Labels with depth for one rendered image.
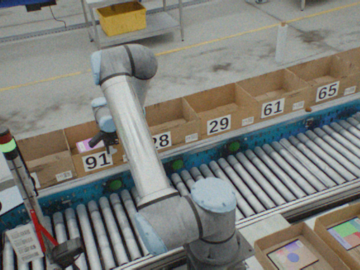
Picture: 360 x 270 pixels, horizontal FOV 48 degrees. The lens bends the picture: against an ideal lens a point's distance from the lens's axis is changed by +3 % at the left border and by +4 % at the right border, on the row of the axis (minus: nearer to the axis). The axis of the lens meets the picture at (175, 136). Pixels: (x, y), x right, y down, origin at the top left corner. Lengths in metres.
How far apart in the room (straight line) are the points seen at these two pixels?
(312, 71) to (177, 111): 1.06
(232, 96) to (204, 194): 1.54
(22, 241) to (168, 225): 0.66
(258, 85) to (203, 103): 0.43
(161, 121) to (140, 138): 1.29
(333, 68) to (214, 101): 0.93
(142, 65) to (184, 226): 0.59
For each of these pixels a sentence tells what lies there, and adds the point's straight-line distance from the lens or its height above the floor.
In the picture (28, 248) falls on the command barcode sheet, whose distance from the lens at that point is 1.74.
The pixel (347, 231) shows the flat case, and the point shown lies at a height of 0.77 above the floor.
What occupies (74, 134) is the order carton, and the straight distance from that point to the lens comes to 2.49.
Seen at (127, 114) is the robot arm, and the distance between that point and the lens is 1.35.
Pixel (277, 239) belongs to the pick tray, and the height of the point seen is 0.79.
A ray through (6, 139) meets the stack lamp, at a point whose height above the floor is 1.63.
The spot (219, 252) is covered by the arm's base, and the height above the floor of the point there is 1.23.
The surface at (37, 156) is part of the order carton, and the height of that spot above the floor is 0.90.
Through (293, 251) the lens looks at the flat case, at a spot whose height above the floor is 0.77.
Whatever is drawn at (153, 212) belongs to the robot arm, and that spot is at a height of 1.44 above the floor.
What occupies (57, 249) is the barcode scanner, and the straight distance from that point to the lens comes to 1.74.
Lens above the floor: 2.38
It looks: 37 degrees down
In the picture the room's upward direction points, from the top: 5 degrees counter-clockwise
